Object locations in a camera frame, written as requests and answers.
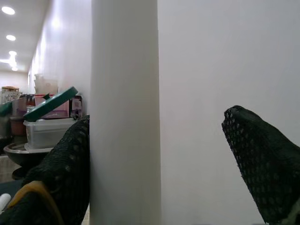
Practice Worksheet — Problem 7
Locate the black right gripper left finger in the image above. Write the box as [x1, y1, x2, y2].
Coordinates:
[0, 114, 91, 225]

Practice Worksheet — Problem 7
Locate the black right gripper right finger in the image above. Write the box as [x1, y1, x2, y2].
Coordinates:
[221, 105, 300, 225]

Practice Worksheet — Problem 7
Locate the tan rubber band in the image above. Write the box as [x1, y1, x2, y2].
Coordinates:
[7, 180, 65, 225]

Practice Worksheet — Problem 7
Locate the large black bowl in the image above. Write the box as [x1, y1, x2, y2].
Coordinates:
[3, 142, 55, 181]

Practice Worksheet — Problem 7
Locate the clear plastic storage box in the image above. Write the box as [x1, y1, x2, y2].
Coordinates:
[23, 118, 78, 153]

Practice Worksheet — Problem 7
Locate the pink box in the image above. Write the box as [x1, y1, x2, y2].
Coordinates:
[34, 95, 71, 120]

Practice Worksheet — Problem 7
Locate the black tablecloth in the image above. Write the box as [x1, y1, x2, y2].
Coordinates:
[0, 179, 29, 198]

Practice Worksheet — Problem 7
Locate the reddish brown container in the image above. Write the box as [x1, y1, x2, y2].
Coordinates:
[9, 116, 26, 137]

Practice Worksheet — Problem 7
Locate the green plastic lid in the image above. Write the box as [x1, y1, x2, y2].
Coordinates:
[22, 86, 80, 122]

